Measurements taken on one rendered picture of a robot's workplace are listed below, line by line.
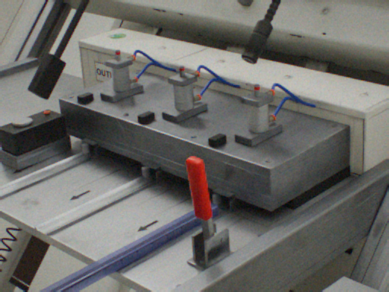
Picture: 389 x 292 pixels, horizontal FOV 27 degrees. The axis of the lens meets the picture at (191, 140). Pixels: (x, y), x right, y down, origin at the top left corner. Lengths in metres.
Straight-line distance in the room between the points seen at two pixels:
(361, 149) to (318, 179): 0.06
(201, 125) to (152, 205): 0.11
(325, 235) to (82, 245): 0.24
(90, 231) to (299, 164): 0.22
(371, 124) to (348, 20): 0.15
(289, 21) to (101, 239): 0.38
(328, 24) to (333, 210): 0.26
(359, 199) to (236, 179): 0.13
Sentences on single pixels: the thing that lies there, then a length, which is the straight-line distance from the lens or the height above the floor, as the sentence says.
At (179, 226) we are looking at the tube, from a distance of 0.79.
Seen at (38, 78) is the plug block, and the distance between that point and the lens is 0.86.
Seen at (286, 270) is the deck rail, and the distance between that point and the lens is 0.78.
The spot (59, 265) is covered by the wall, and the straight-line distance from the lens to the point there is 3.26.
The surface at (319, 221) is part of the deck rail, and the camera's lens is 0.80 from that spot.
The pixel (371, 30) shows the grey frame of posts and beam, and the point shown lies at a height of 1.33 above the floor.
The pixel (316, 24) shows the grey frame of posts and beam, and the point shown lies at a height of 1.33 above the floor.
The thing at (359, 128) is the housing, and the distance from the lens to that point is 0.87.
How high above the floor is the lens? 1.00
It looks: 8 degrees up
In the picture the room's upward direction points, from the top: 25 degrees clockwise
